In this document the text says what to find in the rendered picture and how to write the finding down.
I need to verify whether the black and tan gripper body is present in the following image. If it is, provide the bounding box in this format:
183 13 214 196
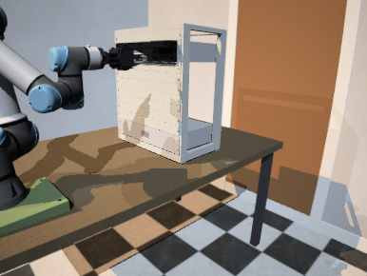
97 48 134 69

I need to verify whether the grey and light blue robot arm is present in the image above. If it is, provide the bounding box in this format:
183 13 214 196
0 7 105 211

